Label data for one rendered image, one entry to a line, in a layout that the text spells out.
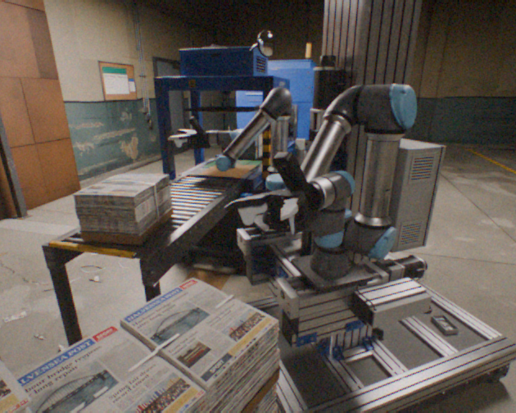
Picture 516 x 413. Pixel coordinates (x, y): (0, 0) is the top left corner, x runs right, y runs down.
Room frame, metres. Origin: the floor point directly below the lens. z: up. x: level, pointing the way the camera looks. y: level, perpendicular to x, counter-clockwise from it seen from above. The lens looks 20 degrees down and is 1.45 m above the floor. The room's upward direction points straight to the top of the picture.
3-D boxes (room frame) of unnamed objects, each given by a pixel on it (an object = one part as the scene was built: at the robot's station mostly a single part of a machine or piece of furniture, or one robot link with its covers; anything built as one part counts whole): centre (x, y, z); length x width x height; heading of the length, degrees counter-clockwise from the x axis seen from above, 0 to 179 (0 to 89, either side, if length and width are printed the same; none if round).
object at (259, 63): (2.83, 0.26, 1.65); 0.60 x 0.45 x 0.20; 75
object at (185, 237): (1.78, 0.29, 0.74); 1.34 x 0.05 x 0.12; 165
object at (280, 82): (2.83, 0.26, 1.50); 0.94 x 0.68 x 0.10; 75
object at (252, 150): (3.38, 0.11, 0.93); 0.38 x 0.30 x 0.26; 165
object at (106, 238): (1.36, 0.65, 0.83); 0.29 x 0.16 x 0.04; 82
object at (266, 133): (2.37, -0.06, 1.05); 0.05 x 0.05 x 0.45; 75
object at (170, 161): (2.66, 0.76, 0.77); 0.09 x 0.09 x 1.55; 75
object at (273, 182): (1.52, -0.10, 0.98); 0.13 x 0.12 x 0.14; 175
